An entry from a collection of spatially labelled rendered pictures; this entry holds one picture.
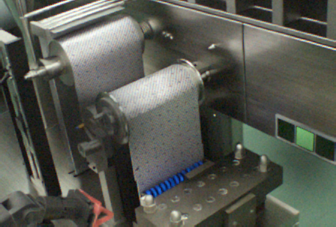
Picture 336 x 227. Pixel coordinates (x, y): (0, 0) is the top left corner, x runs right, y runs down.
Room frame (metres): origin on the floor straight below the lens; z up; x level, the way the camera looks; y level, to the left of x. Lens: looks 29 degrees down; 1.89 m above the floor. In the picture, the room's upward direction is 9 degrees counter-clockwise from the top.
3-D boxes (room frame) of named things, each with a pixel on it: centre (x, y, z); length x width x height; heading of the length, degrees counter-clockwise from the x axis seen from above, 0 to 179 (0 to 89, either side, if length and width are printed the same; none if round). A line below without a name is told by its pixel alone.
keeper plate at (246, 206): (1.02, -0.23, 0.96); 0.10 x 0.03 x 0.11; 122
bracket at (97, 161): (1.16, 0.11, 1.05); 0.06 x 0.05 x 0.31; 122
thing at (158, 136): (1.17, -0.07, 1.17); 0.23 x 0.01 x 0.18; 122
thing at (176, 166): (1.17, -0.08, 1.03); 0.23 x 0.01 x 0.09; 122
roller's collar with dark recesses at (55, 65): (1.35, 0.21, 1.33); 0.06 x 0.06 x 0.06; 32
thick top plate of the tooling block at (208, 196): (1.09, -0.17, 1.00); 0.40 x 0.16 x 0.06; 122
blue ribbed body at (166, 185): (1.15, -0.09, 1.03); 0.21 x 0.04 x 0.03; 122
